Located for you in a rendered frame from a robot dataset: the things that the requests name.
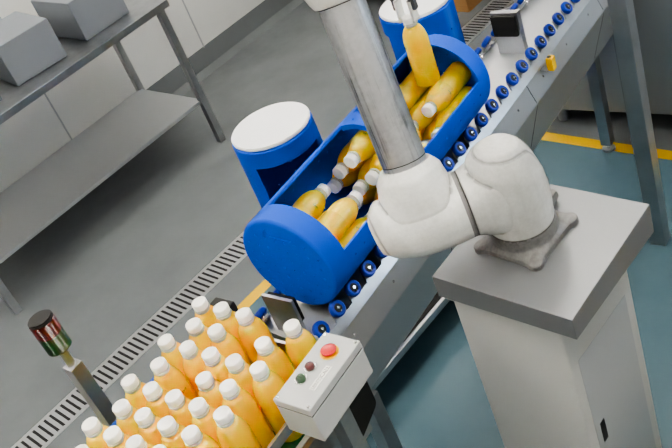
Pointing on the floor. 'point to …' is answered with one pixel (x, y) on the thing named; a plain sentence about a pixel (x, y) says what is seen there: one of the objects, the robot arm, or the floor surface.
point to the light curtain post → (634, 85)
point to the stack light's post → (93, 394)
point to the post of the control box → (349, 432)
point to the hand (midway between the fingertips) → (406, 10)
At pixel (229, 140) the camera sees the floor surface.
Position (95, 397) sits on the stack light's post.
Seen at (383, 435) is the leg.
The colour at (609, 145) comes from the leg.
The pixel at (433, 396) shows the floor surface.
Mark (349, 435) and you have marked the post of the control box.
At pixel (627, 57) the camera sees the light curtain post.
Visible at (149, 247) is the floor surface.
